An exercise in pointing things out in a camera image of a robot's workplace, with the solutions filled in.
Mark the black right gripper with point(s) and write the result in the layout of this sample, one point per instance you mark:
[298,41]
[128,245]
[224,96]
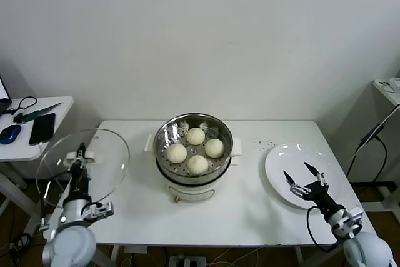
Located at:
[320,195]

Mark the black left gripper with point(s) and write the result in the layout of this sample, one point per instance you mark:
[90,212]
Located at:
[80,184]

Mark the round glass pot lid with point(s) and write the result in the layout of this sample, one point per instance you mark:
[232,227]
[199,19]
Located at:
[109,154]

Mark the white steamed baozi bun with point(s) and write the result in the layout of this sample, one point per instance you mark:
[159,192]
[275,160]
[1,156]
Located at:
[195,135]
[176,154]
[214,148]
[197,164]

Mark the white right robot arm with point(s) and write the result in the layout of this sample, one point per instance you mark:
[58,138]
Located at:
[368,248]

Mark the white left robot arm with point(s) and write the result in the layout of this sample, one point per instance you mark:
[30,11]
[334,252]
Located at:
[72,242]

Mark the perforated steel steamer basket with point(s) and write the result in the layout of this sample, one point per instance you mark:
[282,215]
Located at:
[215,167]

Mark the round white plate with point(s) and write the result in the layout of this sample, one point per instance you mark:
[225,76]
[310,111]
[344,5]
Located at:
[281,167]

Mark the black smartphone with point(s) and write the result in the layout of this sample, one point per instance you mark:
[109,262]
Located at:
[42,128]

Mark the dark crumb specks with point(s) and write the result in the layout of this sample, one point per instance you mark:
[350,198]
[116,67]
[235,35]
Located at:
[261,144]

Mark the white side table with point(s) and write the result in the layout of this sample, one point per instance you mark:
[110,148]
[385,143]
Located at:
[18,153]

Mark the dark green flat tool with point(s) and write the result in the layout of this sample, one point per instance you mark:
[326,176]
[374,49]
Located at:
[34,113]

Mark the blue computer mouse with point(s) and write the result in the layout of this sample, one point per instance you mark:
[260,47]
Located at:
[10,133]

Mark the black laptop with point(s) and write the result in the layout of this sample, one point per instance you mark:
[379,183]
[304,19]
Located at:
[3,102]

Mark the white electric cooker base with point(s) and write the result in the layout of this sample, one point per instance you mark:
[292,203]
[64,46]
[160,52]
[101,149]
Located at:
[190,190]

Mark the white power strip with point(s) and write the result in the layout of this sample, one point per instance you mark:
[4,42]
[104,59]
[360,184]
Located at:
[389,85]

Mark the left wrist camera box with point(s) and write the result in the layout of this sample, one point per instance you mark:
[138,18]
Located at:
[100,210]

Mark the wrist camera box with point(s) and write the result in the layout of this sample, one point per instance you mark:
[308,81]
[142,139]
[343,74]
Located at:
[353,218]
[100,210]

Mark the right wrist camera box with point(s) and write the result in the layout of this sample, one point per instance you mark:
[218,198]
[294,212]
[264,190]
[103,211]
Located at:
[353,218]

